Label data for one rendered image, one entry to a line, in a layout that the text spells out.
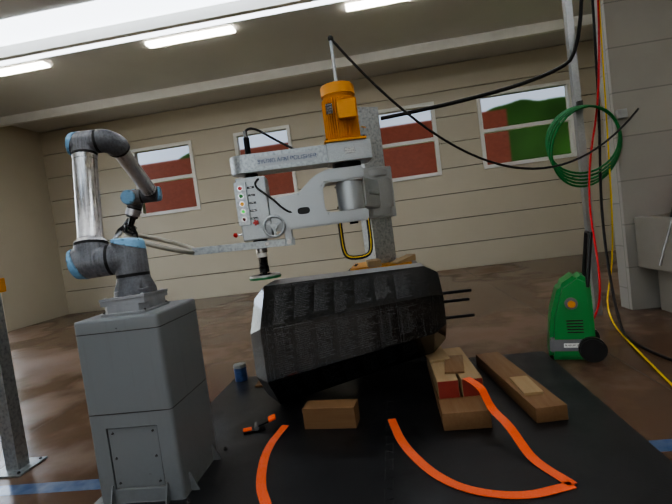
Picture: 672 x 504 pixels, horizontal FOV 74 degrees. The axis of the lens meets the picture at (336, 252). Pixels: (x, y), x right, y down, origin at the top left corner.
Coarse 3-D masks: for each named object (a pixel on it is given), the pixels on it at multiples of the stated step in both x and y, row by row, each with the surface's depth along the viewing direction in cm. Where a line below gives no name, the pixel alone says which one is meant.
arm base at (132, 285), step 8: (144, 272) 209; (120, 280) 206; (128, 280) 205; (136, 280) 206; (144, 280) 208; (152, 280) 213; (120, 288) 204; (128, 288) 204; (136, 288) 204; (144, 288) 206; (152, 288) 210; (120, 296) 204
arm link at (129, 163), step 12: (96, 132) 217; (108, 132) 220; (96, 144) 217; (108, 144) 219; (120, 144) 223; (120, 156) 227; (132, 156) 237; (132, 168) 241; (144, 180) 255; (144, 192) 265; (156, 192) 271
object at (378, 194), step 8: (368, 184) 322; (376, 184) 345; (384, 184) 354; (368, 192) 319; (376, 192) 338; (384, 192) 353; (368, 200) 317; (376, 200) 340; (384, 200) 353; (392, 200) 360; (368, 208) 346; (376, 208) 353; (384, 208) 355
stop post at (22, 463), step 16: (0, 288) 247; (0, 304) 248; (0, 320) 247; (0, 336) 245; (0, 352) 244; (0, 368) 243; (0, 384) 244; (0, 400) 245; (16, 400) 250; (0, 416) 245; (16, 416) 249; (0, 432) 246; (16, 432) 248; (16, 448) 247; (16, 464) 246; (32, 464) 251
